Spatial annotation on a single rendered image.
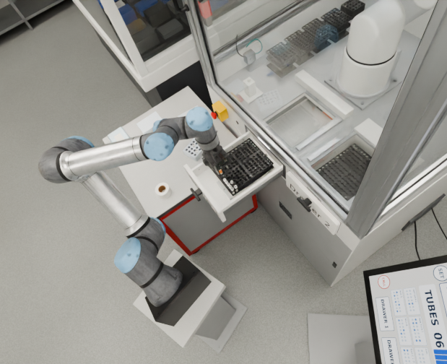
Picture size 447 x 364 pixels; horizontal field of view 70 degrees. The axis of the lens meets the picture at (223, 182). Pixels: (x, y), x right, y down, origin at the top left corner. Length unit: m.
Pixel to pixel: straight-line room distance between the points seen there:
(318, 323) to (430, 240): 0.86
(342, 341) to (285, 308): 0.35
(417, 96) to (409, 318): 0.64
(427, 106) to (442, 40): 0.13
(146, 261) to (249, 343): 1.08
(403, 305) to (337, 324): 1.02
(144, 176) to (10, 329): 1.54
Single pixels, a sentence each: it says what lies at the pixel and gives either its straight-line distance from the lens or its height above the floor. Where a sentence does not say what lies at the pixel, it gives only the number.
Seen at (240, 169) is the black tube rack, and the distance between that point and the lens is 1.40.
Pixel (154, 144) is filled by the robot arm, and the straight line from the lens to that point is 0.92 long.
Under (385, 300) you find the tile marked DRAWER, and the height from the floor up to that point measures 1.01.
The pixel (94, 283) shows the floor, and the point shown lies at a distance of 2.48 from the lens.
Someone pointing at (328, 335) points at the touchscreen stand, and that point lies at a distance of 2.07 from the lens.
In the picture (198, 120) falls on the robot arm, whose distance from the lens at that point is 1.00.
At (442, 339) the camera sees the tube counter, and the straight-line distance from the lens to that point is 1.05.
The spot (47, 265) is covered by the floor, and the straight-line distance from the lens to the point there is 2.74.
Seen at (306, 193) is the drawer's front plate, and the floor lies 0.93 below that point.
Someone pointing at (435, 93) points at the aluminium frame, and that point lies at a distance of 0.65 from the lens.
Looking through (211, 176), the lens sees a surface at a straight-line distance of 1.48.
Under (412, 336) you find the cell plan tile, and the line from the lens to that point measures 1.09.
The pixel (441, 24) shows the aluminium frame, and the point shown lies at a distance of 0.59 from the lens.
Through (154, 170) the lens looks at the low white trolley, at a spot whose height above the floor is 0.76.
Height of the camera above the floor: 2.09
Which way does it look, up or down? 60 degrees down
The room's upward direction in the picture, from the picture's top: 20 degrees counter-clockwise
